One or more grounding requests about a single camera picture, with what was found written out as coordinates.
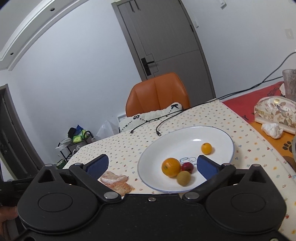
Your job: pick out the white plate blue rim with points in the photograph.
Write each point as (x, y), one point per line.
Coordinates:
(185, 146)

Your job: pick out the red crabapple front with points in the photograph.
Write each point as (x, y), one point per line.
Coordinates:
(187, 166)

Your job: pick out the stainless steel bowl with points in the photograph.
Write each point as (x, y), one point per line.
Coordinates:
(294, 148)

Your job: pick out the person's left hand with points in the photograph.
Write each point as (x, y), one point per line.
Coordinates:
(7, 213)

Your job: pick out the crumpled white tissue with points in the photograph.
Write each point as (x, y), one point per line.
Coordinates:
(272, 129)

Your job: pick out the red orange table mat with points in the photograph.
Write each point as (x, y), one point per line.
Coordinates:
(244, 107)

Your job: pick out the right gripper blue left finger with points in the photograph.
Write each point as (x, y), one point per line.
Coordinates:
(88, 174)

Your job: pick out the floral tissue box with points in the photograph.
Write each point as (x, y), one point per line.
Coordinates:
(276, 109)

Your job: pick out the frosted drinking glass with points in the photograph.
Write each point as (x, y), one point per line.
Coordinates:
(289, 80)

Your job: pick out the black door handle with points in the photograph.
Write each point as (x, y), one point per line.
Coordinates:
(146, 65)

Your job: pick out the small orange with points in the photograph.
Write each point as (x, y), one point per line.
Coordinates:
(206, 148)

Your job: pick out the orange leather chair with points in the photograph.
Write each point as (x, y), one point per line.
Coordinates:
(155, 94)

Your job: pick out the grey door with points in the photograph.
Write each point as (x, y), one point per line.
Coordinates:
(161, 31)

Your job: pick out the black metal rack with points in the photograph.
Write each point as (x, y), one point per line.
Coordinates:
(69, 146)

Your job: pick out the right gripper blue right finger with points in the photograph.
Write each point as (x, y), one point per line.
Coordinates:
(216, 176)

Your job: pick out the floral patterned tablecloth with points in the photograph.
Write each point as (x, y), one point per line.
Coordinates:
(139, 154)

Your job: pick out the white fluffy cushion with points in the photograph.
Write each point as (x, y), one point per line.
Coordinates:
(130, 123)

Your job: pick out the large orange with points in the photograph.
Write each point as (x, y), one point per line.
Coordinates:
(171, 167)

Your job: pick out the white plastic bag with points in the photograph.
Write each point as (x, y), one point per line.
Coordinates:
(108, 129)

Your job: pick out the green-brown jujube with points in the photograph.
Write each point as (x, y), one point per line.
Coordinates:
(183, 178)

